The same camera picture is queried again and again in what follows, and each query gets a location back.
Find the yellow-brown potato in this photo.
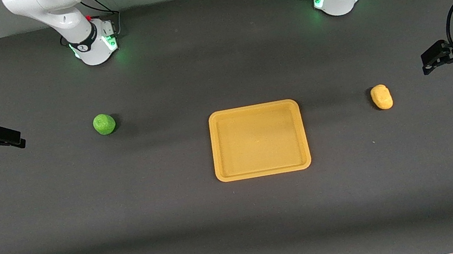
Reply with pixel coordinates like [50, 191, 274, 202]
[369, 83, 395, 112]

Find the green apple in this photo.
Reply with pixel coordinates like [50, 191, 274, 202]
[91, 111, 118, 138]

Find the yellow plastic tray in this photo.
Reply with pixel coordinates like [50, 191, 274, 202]
[205, 96, 313, 185]

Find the black right arm base cable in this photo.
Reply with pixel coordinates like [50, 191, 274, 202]
[76, 0, 125, 44]

